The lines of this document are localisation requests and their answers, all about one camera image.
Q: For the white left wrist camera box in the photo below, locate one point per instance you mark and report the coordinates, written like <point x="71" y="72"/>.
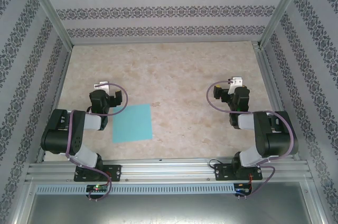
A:
<point x="103" y="86"/>

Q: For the light blue cloth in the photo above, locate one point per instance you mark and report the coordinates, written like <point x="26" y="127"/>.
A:
<point x="132" y="126"/>

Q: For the aluminium frame leg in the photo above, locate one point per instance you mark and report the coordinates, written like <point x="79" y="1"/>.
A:
<point x="22" y="203"/>
<point x="314" y="203"/>

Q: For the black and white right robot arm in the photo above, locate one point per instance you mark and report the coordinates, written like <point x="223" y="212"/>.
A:
<point x="280" y="139"/>

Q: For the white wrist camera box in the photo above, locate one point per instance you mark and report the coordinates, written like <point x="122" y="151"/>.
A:
<point x="236" y="80"/>
<point x="103" y="86"/>

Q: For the aluminium frame post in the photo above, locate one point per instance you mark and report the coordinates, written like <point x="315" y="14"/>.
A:
<point x="282" y="7"/>
<point x="47" y="7"/>

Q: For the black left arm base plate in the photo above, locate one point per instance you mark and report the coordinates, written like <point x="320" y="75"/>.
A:
<point x="116" y="172"/>

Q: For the aluminium table side rail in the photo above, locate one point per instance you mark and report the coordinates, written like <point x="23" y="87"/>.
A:
<point x="274" y="97"/>
<point x="54" y="102"/>

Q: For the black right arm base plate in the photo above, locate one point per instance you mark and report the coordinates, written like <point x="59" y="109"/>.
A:
<point x="220" y="172"/>

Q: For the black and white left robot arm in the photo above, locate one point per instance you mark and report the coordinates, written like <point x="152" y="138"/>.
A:
<point x="58" y="134"/>

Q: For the grey metal sheet panel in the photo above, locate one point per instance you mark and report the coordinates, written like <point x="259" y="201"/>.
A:
<point x="169" y="209"/>

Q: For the aluminium mounting rail beam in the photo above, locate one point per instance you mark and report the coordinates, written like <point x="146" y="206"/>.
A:
<point x="163" y="171"/>

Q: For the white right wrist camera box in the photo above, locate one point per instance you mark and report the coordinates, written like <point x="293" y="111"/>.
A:
<point x="236" y="80"/>

